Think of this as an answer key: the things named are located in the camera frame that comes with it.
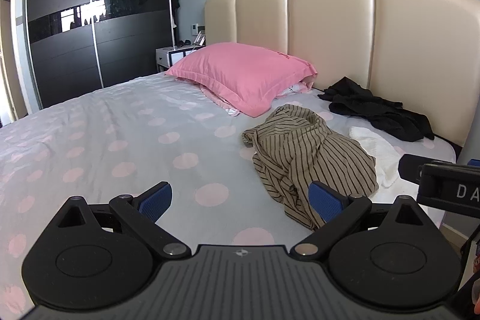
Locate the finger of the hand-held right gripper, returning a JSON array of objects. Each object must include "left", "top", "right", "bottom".
[{"left": 398, "top": 154, "right": 425, "bottom": 183}]

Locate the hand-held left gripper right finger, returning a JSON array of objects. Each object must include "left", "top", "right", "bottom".
[{"left": 289, "top": 181, "right": 429, "bottom": 262}]

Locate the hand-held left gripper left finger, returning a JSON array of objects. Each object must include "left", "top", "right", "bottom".
[{"left": 56, "top": 182, "right": 191, "bottom": 261}]

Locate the brown striped shirt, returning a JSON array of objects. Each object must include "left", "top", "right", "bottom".
[{"left": 242, "top": 104, "right": 379, "bottom": 231}]

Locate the white garment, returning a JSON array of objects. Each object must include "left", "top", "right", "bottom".
[{"left": 349, "top": 126, "right": 406, "bottom": 187}]

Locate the black garment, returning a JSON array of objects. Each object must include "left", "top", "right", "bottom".
[{"left": 318, "top": 77, "right": 436, "bottom": 142}]

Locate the bed with pink-dotted sheet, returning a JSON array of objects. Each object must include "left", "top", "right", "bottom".
[{"left": 0, "top": 73, "right": 457, "bottom": 309}]

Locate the white printed pillow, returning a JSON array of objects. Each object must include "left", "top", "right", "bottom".
[{"left": 199, "top": 78, "right": 316, "bottom": 117}]

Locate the white nightstand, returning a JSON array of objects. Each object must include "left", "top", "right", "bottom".
[{"left": 155, "top": 46, "right": 205, "bottom": 73}]

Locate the pink pillow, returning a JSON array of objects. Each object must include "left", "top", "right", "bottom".
[{"left": 165, "top": 42, "right": 318, "bottom": 118}]

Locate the cream padded headboard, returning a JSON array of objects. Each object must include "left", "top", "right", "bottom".
[{"left": 204, "top": 0, "right": 480, "bottom": 148}]

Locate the dark sliding wardrobe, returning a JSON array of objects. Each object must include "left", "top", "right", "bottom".
[{"left": 24, "top": 0, "right": 177, "bottom": 110}]

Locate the dark hanging garment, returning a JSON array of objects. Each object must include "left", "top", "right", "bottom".
[{"left": 170, "top": 0, "right": 181, "bottom": 29}]

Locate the white door frame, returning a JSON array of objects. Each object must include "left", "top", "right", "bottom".
[{"left": 0, "top": 0, "right": 42, "bottom": 127}]

